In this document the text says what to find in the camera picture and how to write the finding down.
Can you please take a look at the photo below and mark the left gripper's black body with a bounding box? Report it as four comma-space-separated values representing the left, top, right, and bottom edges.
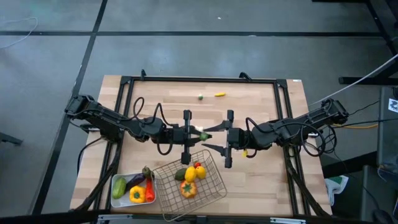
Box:
171, 110, 192, 165

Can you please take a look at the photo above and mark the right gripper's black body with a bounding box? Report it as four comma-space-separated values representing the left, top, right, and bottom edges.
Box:
224, 110, 249, 169

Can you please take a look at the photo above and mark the yellow lemon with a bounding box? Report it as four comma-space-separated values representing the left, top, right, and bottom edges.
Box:
184, 166, 198, 183
195, 165, 207, 180

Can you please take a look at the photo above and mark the green avocado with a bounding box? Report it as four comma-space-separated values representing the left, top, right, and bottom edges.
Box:
174, 167, 188, 182

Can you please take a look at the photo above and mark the orange persimmon with green calyx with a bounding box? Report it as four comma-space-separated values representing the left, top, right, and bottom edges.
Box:
179, 180, 198, 199

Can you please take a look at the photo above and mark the metal wire basket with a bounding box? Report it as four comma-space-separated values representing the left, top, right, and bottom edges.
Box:
151, 149, 228, 222

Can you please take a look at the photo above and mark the dark purple eggplant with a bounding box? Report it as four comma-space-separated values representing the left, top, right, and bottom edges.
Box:
124, 173, 146, 192

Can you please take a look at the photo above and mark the red pepper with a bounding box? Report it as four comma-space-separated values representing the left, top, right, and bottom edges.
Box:
144, 177, 156, 203

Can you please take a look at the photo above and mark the yellow bell pepper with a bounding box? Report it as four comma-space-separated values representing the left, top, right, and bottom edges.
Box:
129, 185, 147, 204

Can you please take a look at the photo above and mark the light green cucumber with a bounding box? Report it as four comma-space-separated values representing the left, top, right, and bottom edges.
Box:
111, 176, 127, 200

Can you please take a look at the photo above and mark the white rectangular tray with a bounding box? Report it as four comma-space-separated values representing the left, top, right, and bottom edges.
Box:
110, 172, 157, 208

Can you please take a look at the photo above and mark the white and green cloth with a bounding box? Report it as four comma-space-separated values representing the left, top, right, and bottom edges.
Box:
324, 174, 349, 207

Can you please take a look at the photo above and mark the grey cabinet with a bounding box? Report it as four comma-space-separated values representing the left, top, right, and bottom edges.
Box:
376, 86, 398, 169

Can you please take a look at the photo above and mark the dark grey box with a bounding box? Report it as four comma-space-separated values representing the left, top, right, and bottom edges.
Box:
360, 164, 398, 224

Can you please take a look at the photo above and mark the black furniture foot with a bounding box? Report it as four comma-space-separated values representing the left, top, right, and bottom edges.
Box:
0, 132, 24, 147

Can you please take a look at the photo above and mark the black aluminium table frame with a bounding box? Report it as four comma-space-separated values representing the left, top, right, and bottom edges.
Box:
70, 68, 332, 218

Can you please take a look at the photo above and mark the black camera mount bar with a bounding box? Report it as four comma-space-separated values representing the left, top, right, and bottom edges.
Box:
96, 213, 307, 224

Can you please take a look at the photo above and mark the black arm base cable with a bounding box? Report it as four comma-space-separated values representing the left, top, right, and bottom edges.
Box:
76, 136, 105, 177

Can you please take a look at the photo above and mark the yellow cable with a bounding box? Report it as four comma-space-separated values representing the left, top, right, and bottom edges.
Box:
332, 123, 379, 130

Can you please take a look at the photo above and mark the black power cable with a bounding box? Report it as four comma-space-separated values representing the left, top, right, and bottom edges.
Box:
340, 117, 398, 129

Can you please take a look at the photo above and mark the thin white floor cable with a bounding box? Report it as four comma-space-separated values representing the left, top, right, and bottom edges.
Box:
0, 17, 39, 50

